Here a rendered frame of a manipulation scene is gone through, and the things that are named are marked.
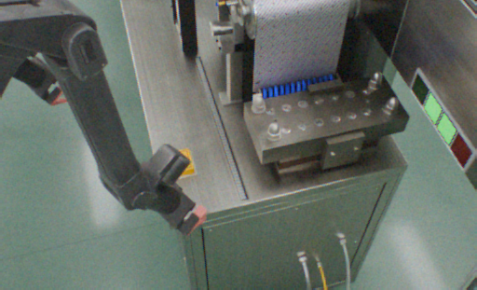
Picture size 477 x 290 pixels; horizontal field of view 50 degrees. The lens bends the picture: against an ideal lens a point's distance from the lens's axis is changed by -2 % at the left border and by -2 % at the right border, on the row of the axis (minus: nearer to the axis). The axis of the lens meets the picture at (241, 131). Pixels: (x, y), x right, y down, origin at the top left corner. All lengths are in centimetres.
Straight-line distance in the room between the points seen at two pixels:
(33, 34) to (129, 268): 176
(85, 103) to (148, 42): 104
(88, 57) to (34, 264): 182
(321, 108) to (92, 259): 132
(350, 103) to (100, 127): 79
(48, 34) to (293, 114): 84
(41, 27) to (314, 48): 88
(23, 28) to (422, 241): 207
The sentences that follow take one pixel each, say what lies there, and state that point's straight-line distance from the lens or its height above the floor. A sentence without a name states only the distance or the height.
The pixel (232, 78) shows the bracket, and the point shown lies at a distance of 144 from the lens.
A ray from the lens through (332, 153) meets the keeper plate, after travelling 133.
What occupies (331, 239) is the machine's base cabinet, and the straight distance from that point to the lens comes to 169.
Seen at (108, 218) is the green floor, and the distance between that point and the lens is 239.
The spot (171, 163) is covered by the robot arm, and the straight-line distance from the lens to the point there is 95.
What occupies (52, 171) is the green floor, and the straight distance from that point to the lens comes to 261.
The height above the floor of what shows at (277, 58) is 113.
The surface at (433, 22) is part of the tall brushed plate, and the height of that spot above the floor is 134.
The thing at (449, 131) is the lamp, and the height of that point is 119.
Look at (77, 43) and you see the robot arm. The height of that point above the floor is 165.
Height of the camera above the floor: 203
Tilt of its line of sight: 51 degrees down
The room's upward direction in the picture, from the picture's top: 1 degrees clockwise
